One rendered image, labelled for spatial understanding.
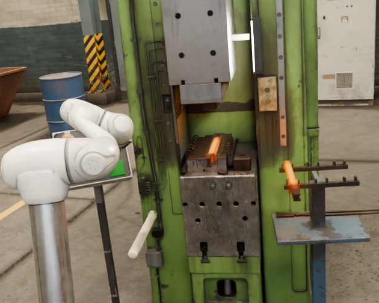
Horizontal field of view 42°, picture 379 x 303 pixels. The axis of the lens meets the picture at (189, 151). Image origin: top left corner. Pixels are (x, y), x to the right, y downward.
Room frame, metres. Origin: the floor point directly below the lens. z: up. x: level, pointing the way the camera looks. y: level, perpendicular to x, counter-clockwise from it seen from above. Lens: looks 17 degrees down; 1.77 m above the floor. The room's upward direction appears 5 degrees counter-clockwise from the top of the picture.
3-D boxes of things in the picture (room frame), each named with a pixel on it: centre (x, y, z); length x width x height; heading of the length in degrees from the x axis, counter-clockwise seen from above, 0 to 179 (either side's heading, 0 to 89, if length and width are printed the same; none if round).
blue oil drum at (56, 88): (6.82, 1.65, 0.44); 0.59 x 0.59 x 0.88
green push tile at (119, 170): (2.28, 0.36, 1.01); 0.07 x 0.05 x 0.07; 104
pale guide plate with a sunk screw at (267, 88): (2.43, -0.41, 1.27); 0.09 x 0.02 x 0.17; 79
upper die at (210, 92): (2.57, -0.12, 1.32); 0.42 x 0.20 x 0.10; 169
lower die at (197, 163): (2.57, -0.12, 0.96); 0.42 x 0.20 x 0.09; 169
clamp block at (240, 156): (2.39, -0.27, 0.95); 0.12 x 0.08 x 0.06; 169
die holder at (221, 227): (2.57, -0.17, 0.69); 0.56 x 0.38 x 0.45; 169
